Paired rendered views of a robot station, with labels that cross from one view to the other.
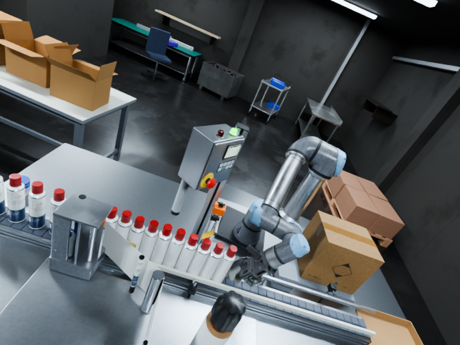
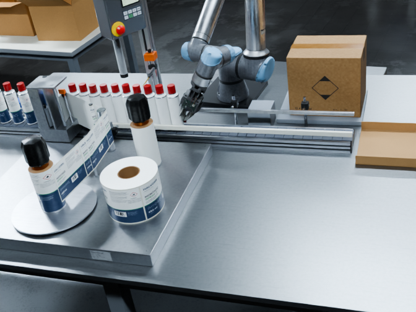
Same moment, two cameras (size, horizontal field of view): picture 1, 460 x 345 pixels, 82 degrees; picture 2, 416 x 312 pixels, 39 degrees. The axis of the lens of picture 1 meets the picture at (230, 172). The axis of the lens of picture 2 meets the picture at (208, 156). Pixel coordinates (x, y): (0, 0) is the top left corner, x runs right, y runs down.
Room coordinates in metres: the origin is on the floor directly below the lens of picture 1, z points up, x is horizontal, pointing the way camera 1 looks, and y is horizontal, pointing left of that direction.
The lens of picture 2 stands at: (-1.11, -1.33, 2.10)
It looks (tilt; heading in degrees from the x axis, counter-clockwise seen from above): 32 degrees down; 30
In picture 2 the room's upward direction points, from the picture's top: 9 degrees counter-clockwise
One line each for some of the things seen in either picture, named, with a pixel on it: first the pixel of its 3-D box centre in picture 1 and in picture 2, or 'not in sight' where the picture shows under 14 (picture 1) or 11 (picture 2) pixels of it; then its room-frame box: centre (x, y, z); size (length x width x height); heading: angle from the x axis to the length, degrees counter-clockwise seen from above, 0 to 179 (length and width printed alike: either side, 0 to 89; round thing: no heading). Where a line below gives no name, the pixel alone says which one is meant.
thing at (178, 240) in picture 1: (174, 249); (130, 106); (0.73, 0.07, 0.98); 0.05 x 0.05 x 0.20
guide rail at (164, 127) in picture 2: (261, 299); (218, 129); (0.74, -0.33, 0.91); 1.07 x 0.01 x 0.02; 98
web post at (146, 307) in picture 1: (152, 292); (106, 129); (0.53, 0.07, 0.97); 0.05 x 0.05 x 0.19
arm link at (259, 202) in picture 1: (260, 213); (231, 63); (1.14, -0.23, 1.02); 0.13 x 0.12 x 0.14; 83
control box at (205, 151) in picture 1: (211, 156); (119, 10); (0.81, 0.08, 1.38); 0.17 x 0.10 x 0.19; 153
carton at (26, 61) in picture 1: (40, 56); (20, 4); (1.99, 1.79, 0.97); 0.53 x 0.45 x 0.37; 2
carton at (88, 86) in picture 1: (81, 76); (60, 6); (1.95, 1.40, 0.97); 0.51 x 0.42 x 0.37; 6
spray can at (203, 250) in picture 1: (199, 258); (151, 107); (0.74, -0.03, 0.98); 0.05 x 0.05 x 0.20
